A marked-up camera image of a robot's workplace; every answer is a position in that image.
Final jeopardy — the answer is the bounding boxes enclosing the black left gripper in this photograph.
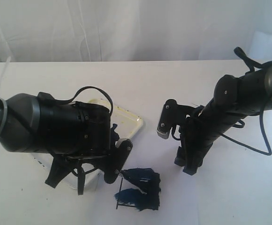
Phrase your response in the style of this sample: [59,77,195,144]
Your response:
[44,131,119,188]

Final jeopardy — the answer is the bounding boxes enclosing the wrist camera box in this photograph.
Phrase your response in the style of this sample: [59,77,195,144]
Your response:
[157,99,194,139]
[103,139,133,184]

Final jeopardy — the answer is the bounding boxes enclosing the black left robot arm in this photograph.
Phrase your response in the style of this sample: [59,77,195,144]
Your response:
[0,92,125,191]

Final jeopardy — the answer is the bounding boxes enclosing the white paint tray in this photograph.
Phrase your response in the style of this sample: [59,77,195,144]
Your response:
[31,99,144,190]

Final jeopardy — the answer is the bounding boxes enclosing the white paper sheet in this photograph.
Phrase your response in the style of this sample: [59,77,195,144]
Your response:
[92,127,222,225]

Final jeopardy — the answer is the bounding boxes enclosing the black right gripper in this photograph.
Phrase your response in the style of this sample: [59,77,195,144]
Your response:
[174,123,217,175]

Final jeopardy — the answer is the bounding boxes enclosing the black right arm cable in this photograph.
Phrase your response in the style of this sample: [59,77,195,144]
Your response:
[222,46,272,156]

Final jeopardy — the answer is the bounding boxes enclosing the thin black paintbrush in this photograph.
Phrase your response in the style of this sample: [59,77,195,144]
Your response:
[77,166,85,195]

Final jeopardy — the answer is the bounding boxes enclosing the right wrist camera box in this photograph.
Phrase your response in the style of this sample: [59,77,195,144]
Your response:
[157,99,194,139]

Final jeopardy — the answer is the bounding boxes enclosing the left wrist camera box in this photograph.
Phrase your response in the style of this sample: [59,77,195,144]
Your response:
[103,139,133,184]

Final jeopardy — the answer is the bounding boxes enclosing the white backdrop curtain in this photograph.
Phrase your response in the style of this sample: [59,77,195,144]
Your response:
[0,0,272,62]

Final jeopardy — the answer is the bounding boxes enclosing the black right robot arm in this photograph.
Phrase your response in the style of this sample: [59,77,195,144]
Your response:
[175,66,272,175]

